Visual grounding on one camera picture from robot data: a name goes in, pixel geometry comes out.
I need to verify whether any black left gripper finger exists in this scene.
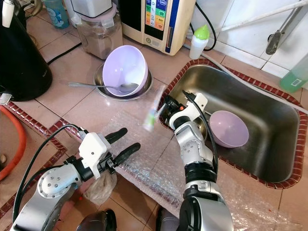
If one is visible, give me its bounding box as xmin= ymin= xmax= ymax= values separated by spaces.
xmin=113 ymin=142 xmax=141 ymax=167
xmin=105 ymin=128 xmax=128 ymax=144

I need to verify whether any metal spoon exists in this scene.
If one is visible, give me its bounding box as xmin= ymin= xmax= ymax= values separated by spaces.
xmin=68 ymin=82 xmax=139 ymax=93

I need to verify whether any purple plastic bowl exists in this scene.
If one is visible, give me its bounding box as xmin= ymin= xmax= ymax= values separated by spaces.
xmin=102 ymin=45 xmax=149 ymax=97
xmin=208 ymin=110 xmax=250 ymax=148

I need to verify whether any stainless steel dish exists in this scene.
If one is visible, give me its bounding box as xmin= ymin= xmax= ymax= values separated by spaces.
xmin=94 ymin=63 xmax=152 ymax=101

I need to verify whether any crumpled white plastic bag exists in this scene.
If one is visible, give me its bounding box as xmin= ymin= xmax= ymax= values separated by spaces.
xmin=84 ymin=172 xmax=118 ymax=205

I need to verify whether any clear bubble wrap sheet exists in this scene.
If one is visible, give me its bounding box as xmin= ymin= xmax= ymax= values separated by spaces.
xmin=101 ymin=108 xmax=308 ymax=231

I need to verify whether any white bottle green cap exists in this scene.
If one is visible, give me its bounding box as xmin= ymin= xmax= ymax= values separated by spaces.
xmin=189 ymin=24 xmax=210 ymax=60

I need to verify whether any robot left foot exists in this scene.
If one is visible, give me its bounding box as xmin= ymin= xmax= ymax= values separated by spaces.
xmin=77 ymin=209 xmax=116 ymax=231

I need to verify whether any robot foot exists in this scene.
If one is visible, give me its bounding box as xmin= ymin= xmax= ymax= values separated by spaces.
xmin=156 ymin=207 xmax=188 ymax=231
xmin=77 ymin=209 xmax=116 ymax=231

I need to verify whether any cream water ionizer appliance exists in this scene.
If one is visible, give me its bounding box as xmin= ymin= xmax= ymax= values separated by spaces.
xmin=118 ymin=0 xmax=197 ymax=55

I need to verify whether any stainless steel sink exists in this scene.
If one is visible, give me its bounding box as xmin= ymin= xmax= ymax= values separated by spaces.
xmin=166 ymin=65 xmax=301 ymax=186

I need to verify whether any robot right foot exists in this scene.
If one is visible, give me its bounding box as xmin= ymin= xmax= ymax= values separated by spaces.
xmin=156 ymin=207 xmax=188 ymax=231

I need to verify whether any green dish soap bottle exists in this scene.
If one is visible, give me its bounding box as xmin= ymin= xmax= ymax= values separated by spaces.
xmin=279 ymin=51 xmax=308 ymax=93

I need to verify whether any black electric kettle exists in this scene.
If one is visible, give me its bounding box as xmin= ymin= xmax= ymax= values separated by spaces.
xmin=0 ymin=0 xmax=54 ymax=102

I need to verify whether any white plastic container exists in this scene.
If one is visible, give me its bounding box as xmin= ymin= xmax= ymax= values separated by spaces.
xmin=63 ymin=0 xmax=80 ymax=27

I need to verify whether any teal plastic bottle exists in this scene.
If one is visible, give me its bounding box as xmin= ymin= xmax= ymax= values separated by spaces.
xmin=43 ymin=0 xmax=69 ymax=28

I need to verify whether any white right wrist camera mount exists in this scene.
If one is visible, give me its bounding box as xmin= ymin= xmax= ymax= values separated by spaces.
xmin=175 ymin=92 xmax=207 ymax=126

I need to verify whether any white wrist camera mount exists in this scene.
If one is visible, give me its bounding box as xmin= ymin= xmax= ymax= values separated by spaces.
xmin=175 ymin=92 xmax=207 ymax=126
xmin=78 ymin=132 xmax=112 ymax=180

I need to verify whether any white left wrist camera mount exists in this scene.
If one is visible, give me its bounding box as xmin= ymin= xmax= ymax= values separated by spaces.
xmin=78 ymin=132 xmax=112 ymax=180

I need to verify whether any black ionizer power cable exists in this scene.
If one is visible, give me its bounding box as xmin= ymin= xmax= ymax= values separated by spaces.
xmin=190 ymin=2 xmax=217 ymax=51

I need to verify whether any black counter power cable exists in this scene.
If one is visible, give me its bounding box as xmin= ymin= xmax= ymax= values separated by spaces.
xmin=49 ymin=42 xmax=82 ymax=64

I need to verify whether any grey wall tap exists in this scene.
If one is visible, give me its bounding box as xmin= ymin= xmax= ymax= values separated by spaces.
xmin=266 ymin=5 xmax=306 ymax=55

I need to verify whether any white wall pipe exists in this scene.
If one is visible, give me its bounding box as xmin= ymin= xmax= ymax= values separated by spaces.
xmin=219 ymin=0 xmax=308 ymax=33

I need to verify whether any metal faucet hose white nozzle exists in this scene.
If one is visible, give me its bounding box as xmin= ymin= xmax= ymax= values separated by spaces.
xmin=1 ymin=0 xmax=44 ymax=28

